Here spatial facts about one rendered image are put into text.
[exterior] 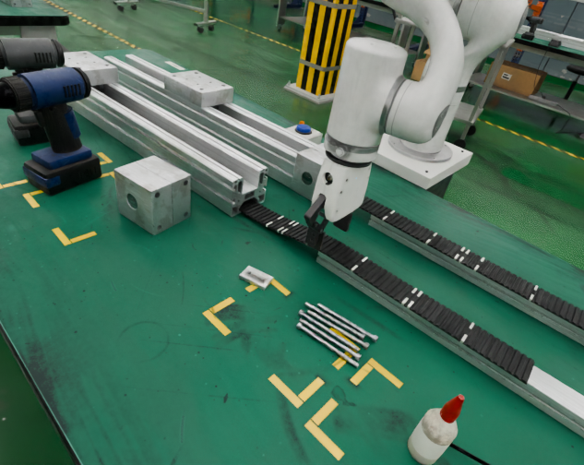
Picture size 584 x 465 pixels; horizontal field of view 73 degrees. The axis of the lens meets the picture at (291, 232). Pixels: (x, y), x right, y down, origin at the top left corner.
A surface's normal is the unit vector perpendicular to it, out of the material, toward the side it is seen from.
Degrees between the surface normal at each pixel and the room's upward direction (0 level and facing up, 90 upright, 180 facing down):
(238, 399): 0
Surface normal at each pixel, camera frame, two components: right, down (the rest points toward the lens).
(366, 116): -0.39, 0.62
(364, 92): -0.29, 0.50
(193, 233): 0.15, -0.79
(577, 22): -0.69, 0.35
